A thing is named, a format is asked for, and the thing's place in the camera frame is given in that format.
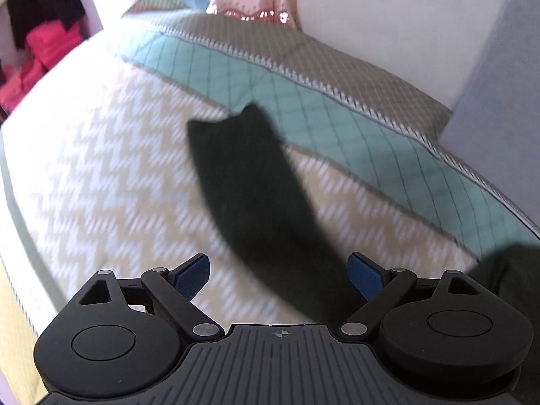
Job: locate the pink folded clothes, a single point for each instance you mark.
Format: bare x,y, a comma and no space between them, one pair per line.
38,59

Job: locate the yellow bed sheet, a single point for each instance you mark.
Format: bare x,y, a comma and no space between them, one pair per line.
14,329

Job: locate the beige white zigzag blanket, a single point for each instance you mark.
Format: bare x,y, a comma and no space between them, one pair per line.
118,164

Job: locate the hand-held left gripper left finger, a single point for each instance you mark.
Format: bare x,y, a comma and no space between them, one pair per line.
192,276

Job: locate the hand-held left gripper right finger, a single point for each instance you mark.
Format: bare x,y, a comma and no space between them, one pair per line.
366,276

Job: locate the dark green knit sweater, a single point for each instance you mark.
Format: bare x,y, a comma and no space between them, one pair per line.
249,185

